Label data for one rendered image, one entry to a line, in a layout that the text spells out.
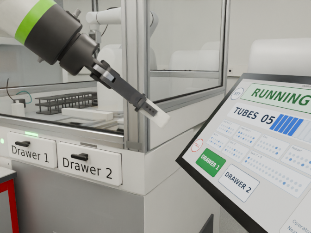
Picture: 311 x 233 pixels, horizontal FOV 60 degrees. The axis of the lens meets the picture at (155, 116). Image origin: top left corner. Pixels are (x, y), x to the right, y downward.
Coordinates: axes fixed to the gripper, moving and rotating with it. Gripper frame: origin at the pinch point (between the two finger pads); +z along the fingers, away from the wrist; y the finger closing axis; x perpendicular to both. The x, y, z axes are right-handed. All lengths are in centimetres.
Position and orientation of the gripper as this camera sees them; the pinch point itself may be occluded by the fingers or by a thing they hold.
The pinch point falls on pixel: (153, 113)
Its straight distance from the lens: 55.3
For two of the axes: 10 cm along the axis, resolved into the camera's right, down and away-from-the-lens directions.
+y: -2.8, -1.8, 9.4
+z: 7.4, 5.8, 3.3
